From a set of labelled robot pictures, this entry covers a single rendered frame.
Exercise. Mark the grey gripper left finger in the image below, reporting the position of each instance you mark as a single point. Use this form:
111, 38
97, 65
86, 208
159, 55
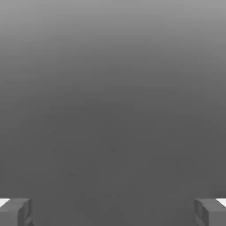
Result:
14, 211

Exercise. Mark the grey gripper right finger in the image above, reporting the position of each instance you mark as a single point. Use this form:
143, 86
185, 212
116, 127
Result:
211, 211

